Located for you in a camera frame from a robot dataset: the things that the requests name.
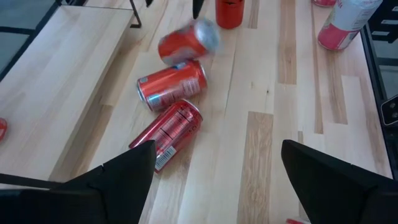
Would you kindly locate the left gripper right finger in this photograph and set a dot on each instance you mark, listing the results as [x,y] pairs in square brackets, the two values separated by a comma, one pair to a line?
[342,193]

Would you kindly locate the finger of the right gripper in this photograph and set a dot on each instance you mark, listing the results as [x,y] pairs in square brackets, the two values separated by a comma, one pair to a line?
[149,2]
[197,7]

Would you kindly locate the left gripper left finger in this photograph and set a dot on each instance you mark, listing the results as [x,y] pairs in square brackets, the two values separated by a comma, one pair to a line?
[109,193]

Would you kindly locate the red Coca-Cola Zero can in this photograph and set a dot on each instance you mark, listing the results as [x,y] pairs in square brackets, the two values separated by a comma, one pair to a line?
[174,127]
[229,14]

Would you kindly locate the silver and red soda can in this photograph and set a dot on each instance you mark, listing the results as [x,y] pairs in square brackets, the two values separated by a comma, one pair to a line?
[325,2]
[345,21]

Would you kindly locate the black table-level camera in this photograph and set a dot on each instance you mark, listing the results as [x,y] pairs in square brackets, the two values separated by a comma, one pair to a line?
[391,111]

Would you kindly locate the black slotted metal bracket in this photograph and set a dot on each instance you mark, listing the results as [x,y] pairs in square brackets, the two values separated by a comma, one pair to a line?
[392,31]

